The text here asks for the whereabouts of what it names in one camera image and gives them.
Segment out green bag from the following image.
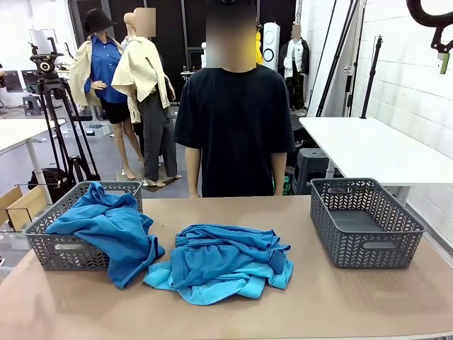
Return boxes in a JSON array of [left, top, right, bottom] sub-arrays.
[[272, 176, 294, 196]]

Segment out mannequin yellow coat bucket hat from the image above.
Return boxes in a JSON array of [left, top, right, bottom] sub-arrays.
[[255, 30, 265, 65]]

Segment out mannequin cream jacket grey trousers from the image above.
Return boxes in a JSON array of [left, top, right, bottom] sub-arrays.
[[111, 6, 183, 188]]

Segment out black bag on floor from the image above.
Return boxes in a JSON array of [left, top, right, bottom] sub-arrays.
[[28, 168, 77, 205]]

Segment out person in black T-shirt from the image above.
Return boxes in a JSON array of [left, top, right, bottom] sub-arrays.
[[173, 0, 297, 198]]

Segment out dark blue garment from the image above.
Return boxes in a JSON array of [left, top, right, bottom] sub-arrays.
[[45, 181, 166, 290], [171, 223, 295, 288]]

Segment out white table with leg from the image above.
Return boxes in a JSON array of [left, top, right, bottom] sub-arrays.
[[0, 118, 67, 205]]

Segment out large white table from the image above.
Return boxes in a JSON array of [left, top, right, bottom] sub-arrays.
[[299, 116, 453, 206]]

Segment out black camera tripod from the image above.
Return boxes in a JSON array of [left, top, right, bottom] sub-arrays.
[[28, 37, 102, 183]]

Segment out black upright stand pole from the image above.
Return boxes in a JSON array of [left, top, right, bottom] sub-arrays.
[[360, 35, 384, 120]]

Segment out dark grey plastic stool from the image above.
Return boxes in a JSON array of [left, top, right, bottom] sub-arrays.
[[292, 148, 344, 196]]

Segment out mannequin blue shirt black hat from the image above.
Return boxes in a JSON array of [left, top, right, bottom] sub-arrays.
[[69, 8, 144, 180]]

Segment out white tower air conditioner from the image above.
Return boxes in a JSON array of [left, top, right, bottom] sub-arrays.
[[262, 22, 281, 77]]

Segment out person's left forearm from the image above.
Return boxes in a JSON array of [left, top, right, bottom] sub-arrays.
[[270, 152, 287, 196]]

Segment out dark grey plastic basket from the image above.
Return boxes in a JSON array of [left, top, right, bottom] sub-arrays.
[[309, 178, 425, 269], [23, 181, 144, 272]]

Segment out black leaning stand poles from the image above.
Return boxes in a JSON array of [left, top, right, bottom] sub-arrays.
[[306, 0, 367, 118]]

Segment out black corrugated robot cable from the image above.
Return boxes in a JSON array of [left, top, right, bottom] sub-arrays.
[[406, 0, 453, 28]]

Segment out small grey stool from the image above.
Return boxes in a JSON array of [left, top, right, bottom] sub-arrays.
[[23, 95, 43, 117]]

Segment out person's right forearm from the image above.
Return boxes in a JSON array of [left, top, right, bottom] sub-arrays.
[[184, 147, 202, 198]]

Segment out mannequin white and black jacket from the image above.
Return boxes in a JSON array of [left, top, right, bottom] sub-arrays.
[[278, 25, 311, 111]]

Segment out white box on floor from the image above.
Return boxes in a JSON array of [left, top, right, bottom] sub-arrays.
[[84, 123, 110, 139]]

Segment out brown cardboard panels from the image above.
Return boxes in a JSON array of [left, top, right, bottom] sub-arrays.
[[0, 186, 49, 231]]

